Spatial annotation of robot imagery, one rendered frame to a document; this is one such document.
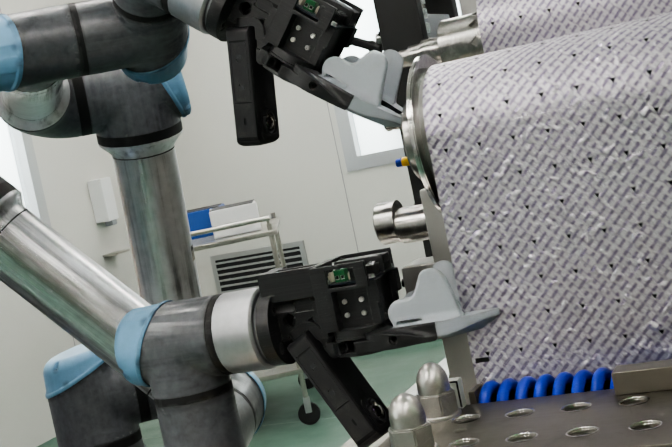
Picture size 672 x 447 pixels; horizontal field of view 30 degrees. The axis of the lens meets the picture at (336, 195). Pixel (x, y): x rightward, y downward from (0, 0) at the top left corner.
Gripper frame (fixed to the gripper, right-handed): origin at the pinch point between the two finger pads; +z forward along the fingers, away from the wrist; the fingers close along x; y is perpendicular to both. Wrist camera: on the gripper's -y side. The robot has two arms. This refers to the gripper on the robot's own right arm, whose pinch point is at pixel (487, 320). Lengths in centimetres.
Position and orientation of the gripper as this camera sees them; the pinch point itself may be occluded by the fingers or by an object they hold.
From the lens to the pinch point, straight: 107.7
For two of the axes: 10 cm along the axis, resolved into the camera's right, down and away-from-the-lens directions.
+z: 9.1, -1.7, -3.9
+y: -2.1, -9.8, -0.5
